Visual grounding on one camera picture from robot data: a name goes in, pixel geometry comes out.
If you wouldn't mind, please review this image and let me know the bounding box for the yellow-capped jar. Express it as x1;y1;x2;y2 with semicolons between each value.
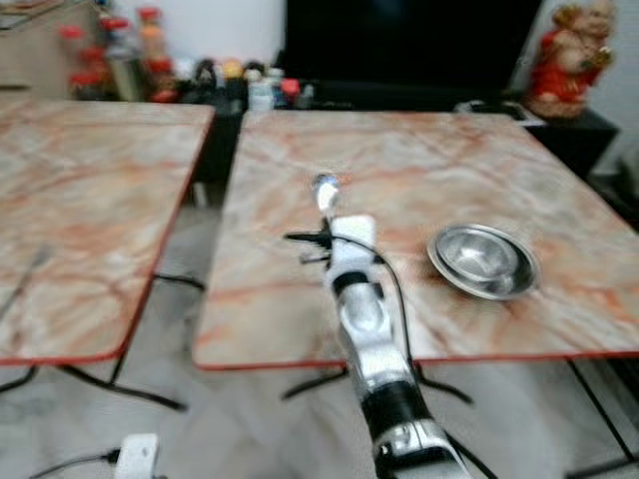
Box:
221;57;247;88

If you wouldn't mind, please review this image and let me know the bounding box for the beige cardboard box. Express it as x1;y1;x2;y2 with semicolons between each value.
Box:
0;0;99;101

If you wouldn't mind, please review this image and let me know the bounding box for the black floor cable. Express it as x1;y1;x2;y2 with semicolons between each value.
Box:
154;270;207;293

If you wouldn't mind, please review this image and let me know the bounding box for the black television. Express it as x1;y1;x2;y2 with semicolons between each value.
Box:
274;0;546;88

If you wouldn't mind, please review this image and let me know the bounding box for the dark red-capped bottle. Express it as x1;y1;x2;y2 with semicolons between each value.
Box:
101;16;144;102

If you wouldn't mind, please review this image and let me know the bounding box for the steel spoon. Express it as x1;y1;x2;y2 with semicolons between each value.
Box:
311;172;343;233

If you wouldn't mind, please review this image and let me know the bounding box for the small red-capped bottle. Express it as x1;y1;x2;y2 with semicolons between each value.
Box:
59;24;91;102

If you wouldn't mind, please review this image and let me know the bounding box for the small white bottle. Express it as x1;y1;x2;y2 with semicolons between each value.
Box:
249;74;277;114

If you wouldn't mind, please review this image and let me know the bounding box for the steel bowl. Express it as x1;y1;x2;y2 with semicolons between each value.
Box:
425;223;541;302

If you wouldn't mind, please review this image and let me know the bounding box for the orange red-capped bottle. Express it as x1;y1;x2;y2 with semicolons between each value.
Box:
137;6;178;103

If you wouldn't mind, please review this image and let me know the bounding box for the small red-lidded jar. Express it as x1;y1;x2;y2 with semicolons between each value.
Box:
279;77;304;107

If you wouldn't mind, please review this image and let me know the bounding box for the white power strip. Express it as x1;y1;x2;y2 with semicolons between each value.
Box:
116;432;160;479

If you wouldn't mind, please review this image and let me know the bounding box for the white cable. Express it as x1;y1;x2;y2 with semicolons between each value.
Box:
453;96;527;124

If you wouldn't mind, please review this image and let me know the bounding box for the red and gold figurine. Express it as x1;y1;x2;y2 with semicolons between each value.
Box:
523;0;619;122

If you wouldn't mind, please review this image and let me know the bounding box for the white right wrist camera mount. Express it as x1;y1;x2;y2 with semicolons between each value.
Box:
326;214;379;286

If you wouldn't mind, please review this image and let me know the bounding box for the black power strip cable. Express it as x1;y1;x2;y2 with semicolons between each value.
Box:
28;448;122;479

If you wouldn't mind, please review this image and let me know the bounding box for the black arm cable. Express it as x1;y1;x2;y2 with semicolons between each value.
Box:
347;234;412;362

